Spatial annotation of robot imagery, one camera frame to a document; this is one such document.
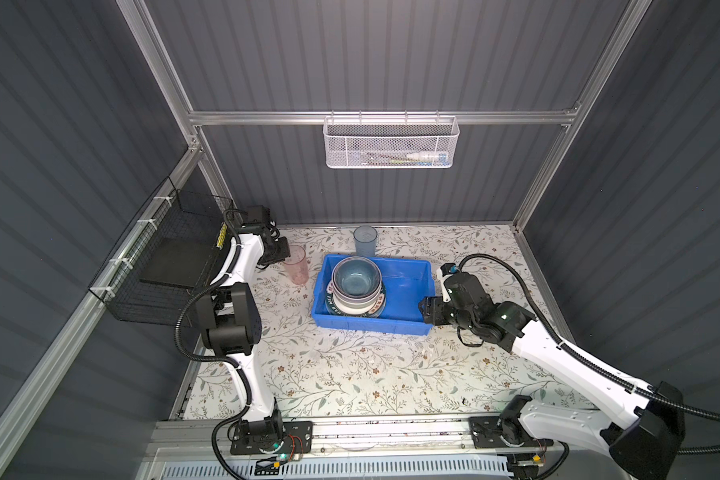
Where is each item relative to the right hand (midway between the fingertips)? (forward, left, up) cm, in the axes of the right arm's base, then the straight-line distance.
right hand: (432, 306), depth 78 cm
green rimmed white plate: (+5, +28, -12) cm, 31 cm away
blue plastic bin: (+22, +4, -19) cm, 29 cm away
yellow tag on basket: (+15, +57, +11) cm, 60 cm away
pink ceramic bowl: (+5, +19, -4) cm, 20 cm away
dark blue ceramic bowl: (+15, +21, -7) cm, 27 cm away
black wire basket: (+19, +69, +17) cm, 74 cm away
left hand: (+21, +46, -3) cm, 51 cm away
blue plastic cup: (+32, +18, -7) cm, 37 cm away
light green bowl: (+5, +23, -11) cm, 26 cm away
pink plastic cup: (+19, +40, -6) cm, 45 cm away
